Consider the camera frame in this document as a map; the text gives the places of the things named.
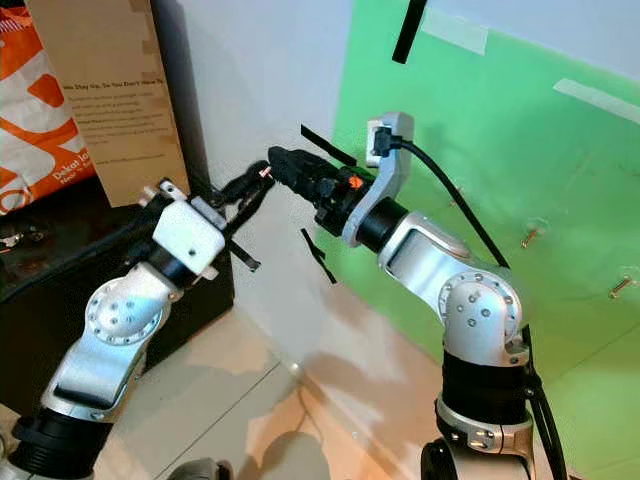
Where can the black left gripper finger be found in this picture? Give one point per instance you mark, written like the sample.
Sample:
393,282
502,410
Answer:
255,208
245,182

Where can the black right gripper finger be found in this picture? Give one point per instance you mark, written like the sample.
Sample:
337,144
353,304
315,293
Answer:
315,186
300,163

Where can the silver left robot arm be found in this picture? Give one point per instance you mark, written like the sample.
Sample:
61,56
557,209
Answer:
125,315

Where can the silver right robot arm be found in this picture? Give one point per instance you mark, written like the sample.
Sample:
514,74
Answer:
425,255

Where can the long black tape strip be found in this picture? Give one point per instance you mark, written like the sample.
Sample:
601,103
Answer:
410,32

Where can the large brown cardboard box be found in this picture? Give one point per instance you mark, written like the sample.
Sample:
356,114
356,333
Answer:
105,80

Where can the black glass top table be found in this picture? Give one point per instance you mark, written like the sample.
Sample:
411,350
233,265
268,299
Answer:
60,265

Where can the clear tape strip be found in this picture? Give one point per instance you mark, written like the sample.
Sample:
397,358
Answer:
595,100
455,30

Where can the orange white shopping bag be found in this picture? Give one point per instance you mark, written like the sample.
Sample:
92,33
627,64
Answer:
40,120

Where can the grey robot leg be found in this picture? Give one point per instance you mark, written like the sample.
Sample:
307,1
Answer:
200,470

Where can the silver key bunch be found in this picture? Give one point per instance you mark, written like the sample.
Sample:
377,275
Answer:
22,240

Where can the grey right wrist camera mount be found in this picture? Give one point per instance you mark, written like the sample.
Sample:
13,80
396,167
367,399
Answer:
390,185

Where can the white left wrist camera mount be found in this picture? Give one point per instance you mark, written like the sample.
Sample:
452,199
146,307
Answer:
195,235

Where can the small metal wall hook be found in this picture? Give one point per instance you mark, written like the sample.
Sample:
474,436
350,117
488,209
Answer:
625,289
457,190
535,239

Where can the green wall board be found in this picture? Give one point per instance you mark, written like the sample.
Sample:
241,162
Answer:
510,100

